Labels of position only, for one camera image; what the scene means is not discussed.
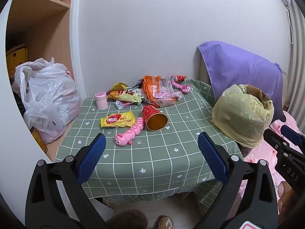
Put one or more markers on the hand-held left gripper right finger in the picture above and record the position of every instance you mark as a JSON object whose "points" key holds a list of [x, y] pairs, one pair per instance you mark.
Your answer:
{"points": [[212, 157]]}

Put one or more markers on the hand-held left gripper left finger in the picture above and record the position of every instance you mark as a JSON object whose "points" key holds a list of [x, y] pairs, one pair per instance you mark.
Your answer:
{"points": [[94, 157]]}

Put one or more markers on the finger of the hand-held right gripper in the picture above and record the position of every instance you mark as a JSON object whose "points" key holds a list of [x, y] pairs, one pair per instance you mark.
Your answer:
{"points": [[274, 137], [289, 132]]}

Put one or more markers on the bin with yellow liner bag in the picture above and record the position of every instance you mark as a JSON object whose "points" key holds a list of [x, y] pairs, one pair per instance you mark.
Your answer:
{"points": [[238, 114]]}

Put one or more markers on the yellow snack packet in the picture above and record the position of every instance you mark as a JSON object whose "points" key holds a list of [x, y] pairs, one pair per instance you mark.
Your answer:
{"points": [[119, 120]]}

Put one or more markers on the pink white small packet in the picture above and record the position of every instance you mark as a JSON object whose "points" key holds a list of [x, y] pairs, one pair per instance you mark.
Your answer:
{"points": [[124, 104]]}

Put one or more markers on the yellow red snack wrapper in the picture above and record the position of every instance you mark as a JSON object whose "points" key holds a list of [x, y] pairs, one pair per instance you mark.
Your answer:
{"points": [[124, 96]]}

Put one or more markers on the red gold paper cup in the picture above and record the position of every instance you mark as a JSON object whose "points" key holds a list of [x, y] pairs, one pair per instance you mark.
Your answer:
{"points": [[150, 113]]}

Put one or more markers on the gold wrapper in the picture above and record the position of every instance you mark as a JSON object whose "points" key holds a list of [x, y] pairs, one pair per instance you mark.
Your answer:
{"points": [[118, 86]]}

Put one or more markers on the pink plastic toy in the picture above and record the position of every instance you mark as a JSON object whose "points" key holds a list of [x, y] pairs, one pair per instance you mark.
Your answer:
{"points": [[182, 87]]}

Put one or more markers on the red candy wrapper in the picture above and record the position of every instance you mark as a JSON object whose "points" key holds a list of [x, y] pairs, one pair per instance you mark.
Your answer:
{"points": [[178, 78]]}

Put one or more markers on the orange snack bag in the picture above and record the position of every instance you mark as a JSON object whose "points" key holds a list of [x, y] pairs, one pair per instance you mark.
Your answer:
{"points": [[152, 85]]}

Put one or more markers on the person's right hand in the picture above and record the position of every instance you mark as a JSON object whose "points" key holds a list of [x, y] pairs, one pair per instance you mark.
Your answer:
{"points": [[286, 200]]}

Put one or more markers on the pink caterpillar toy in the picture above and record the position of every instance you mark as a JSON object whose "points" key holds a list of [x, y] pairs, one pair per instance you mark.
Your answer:
{"points": [[132, 131]]}

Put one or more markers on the pink cup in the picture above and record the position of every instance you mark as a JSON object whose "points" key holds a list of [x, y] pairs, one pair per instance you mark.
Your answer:
{"points": [[102, 101]]}

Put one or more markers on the white curtain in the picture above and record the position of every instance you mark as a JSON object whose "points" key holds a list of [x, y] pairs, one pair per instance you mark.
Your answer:
{"points": [[299, 76]]}

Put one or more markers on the green checkered tablecloth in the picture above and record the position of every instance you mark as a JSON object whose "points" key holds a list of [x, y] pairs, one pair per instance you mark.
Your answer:
{"points": [[154, 162]]}

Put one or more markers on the yellow printed bag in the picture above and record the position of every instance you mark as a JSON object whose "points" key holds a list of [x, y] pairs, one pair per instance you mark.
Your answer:
{"points": [[39, 139]]}

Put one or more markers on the brown furry slipper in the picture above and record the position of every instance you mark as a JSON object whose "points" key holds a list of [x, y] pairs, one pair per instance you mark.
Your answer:
{"points": [[128, 219]]}

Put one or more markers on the white plastic bag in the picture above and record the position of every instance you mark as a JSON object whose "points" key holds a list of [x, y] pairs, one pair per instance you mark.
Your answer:
{"points": [[47, 93]]}

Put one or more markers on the knitted slipper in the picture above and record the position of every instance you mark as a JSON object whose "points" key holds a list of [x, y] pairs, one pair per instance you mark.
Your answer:
{"points": [[164, 223]]}

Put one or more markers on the wooden shelf unit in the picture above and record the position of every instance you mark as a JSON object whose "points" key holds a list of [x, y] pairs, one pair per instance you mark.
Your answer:
{"points": [[47, 35]]}

